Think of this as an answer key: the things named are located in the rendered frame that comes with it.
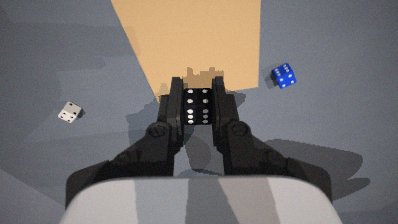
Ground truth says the blue die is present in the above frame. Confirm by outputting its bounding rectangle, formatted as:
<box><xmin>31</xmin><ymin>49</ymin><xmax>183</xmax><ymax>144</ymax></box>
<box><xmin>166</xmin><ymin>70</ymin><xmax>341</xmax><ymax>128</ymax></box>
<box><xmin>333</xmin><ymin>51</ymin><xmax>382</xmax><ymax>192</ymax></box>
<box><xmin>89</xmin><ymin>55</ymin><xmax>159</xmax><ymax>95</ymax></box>
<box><xmin>272</xmin><ymin>63</ymin><xmax>296</xmax><ymax>89</ymax></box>

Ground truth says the tan flat mat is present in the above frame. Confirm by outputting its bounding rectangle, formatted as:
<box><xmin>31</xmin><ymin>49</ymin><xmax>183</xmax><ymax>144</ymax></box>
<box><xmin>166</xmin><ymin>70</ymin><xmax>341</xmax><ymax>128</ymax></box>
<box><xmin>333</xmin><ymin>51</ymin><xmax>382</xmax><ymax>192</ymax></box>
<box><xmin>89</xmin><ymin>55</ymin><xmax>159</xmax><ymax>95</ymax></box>
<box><xmin>111</xmin><ymin>0</ymin><xmax>261</xmax><ymax>103</ymax></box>

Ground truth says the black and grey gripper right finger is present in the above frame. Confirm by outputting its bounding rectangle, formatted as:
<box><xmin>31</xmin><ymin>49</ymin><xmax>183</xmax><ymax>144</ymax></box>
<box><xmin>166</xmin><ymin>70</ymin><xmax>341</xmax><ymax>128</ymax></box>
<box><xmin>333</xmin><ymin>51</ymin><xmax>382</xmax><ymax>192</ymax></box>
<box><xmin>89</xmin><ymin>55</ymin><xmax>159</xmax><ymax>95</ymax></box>
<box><xmin>211</xmin><ymin>76</ymin><xmax>333</xmax><ymax>205</ymax></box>

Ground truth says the white die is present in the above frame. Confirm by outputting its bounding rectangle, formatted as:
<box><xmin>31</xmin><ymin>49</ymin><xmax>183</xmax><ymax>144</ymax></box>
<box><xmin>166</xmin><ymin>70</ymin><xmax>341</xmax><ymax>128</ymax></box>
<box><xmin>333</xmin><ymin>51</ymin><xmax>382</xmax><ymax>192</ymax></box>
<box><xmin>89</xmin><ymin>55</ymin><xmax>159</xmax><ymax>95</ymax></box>
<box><xmin>58</xmin><ymin>101</ymin><xmax>82</xmax><ymax>123</ymax></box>

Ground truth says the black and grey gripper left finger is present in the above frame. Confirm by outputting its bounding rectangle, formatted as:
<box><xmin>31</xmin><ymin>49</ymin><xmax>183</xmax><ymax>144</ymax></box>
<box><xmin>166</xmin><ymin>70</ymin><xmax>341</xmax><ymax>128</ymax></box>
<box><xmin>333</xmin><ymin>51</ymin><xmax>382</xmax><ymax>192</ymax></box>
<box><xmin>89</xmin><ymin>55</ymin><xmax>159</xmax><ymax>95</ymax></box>
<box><xmin>65</xmin><ymin>77</ymin><xmax>184</xmax><ymax>210</ymax></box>

